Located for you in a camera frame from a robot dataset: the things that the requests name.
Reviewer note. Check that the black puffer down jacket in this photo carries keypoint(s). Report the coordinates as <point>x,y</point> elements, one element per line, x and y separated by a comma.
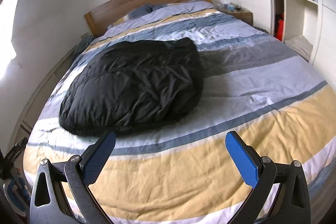
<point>134,86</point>

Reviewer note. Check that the striped pillow at headboard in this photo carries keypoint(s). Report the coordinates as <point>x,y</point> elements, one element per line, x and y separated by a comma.
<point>138,12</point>

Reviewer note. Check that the small items on nightstand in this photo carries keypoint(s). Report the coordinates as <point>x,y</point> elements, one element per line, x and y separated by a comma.
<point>229,6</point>

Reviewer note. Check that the white sliding wardrobe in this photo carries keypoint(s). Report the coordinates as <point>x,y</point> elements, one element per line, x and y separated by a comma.
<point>314,20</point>

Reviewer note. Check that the dark teal cloth pile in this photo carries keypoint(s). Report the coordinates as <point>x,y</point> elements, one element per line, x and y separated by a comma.
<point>81,47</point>

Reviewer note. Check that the bright window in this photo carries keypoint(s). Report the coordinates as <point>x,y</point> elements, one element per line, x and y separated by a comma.
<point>8,52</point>

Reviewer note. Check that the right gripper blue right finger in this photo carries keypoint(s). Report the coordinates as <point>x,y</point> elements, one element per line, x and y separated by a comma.
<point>291,203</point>

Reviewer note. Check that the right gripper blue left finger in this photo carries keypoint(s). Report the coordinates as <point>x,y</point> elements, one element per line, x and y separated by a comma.
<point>49,203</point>

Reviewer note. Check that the folded white cloth on shelf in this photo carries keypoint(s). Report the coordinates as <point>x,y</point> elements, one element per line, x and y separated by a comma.
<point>301,46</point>

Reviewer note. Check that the red object by wardrobe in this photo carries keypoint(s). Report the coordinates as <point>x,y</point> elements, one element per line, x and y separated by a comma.
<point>279,27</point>

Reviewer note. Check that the wooden nightstand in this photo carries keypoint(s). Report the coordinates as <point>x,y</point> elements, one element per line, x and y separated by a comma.
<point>242,14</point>

